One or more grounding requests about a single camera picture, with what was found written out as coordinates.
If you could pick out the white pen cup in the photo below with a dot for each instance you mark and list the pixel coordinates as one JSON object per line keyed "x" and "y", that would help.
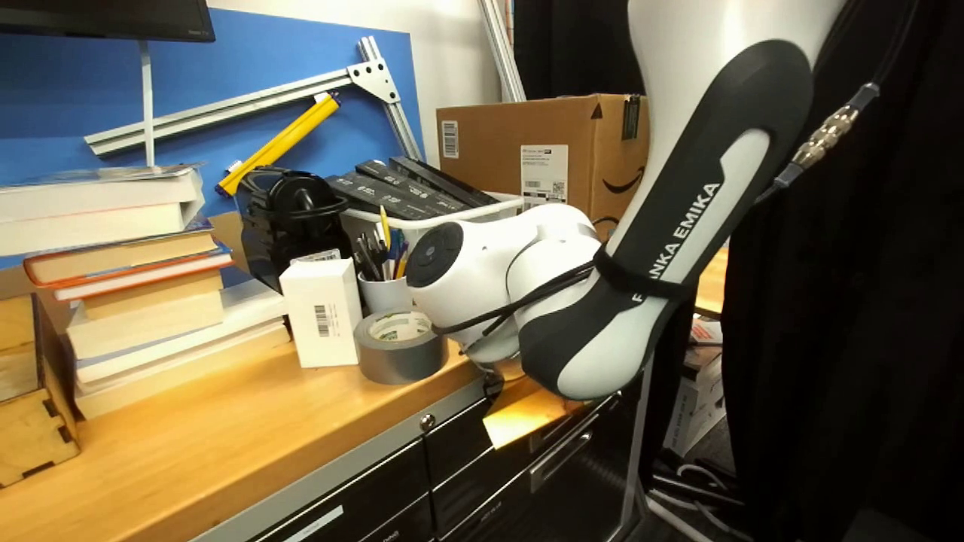
{"x": 383, "y": 296}

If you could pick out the black monitor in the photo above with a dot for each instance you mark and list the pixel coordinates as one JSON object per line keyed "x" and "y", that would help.
{"x": 111, "y": 18}

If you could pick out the wooden laser-cut box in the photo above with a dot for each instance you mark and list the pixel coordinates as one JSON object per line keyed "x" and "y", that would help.
{"x": 39, "y": 418}

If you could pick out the small white box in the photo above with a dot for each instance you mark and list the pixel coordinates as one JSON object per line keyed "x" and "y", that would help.
{"x": 325, "y": 308}

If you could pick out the grey drawer cabinet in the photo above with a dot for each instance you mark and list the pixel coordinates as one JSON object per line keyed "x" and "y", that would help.
{"x": 379, "y": 491}

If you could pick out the Amazon cardboard box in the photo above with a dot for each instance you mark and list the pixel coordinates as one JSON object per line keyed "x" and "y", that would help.
{"x": 567, "y": 149}

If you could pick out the stack of books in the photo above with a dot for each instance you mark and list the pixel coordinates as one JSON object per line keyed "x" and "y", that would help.
{"x": 143, "y": 296}

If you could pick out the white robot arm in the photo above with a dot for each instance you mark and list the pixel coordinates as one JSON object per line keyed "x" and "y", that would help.
{"x": 732, "y": 84}

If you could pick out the grey duct tape roll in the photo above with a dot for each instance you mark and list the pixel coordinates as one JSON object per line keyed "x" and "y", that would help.
{"x": 399, "y": 346}

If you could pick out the grey drawer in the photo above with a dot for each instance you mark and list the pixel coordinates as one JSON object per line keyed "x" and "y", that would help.
{"x": 473, "y": 487}

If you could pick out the aluminium rail frame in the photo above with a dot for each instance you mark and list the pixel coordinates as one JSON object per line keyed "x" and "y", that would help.
{"x": 372, "y": 77}

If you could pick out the yellow bar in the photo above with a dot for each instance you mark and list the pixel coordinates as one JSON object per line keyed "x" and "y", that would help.
{"x": 278, "y": 147}

